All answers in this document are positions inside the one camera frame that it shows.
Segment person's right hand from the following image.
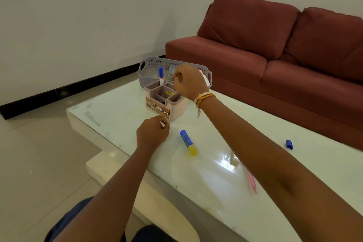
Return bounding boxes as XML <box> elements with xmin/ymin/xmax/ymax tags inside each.
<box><xmin>173</xmin><ymin>64</ymin><xmax>210</xmax><ymax>102</ymax></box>

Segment person's left hand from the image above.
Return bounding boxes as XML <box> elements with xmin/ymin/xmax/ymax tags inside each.
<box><xmin>136</xmin><ymin>115</ymin><xmax>171</xmax><ymax>153</ymax></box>

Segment pink compartment pen organizer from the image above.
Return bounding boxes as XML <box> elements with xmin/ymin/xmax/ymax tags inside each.
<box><xmin>144</xmin><ymin>79</ymin><xmax>188</xmax><ymax>123</ymax></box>

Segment blue glue stick yellow cap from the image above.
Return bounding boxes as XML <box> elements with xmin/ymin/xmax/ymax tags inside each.
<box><xmin>179</xmin><ymin>130</ymin><xmax>198</xmax><ymax>157</ymax></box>

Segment grey perforated plastic basket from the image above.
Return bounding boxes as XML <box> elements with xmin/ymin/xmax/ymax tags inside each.
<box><xmin>137</xmin><ymin>57</ymin><xmax>213</xmax><ymax>89</ymax></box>

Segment pink pen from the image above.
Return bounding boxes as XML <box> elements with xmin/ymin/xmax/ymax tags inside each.
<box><xmin>247</xmin><ymin>169</ymin><xmax>258</xmax><ymax>194</ymax></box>

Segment person's left forearm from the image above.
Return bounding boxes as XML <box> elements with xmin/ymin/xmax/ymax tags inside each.
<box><xmin>54</xmin><ymin>145</ymin><xmax>159</xmax><ymax>242</ymax></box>

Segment person's right forearm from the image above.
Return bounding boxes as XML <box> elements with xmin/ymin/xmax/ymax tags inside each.
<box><xmin>198</xmin><ymin>97</ymin><xmax>363</xmax><ymax>242</ymax></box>

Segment white glass-top coffee table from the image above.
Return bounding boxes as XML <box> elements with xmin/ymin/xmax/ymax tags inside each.
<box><xmin>65</xmin><ymin>79</ymin><xmax>363</xmax><ymax>242</ymax></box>

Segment red fabric sofa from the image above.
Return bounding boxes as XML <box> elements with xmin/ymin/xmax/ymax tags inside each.
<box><xmin>165</xmin><ymin>0</ymin><xmax>363</xmax><ymax>151</ymax></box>

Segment black skirting board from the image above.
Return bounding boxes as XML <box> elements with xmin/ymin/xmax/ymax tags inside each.
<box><xmin>0</xmin><ymin>54</ymin><xmax>166</xmax><ymax>120</ymax></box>

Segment dark blue jeans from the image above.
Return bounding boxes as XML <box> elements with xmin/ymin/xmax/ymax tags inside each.
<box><xmin>44</xmin><ymin>196</ymin><xmax>179</xmax><ymax>242</ymax></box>

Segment white orange thread bracelets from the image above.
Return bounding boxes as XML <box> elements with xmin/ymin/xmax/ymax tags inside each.
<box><xmin>194</xmin><ymin>91</ymin><xmax>217</xmax><ymax>119</ymax></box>

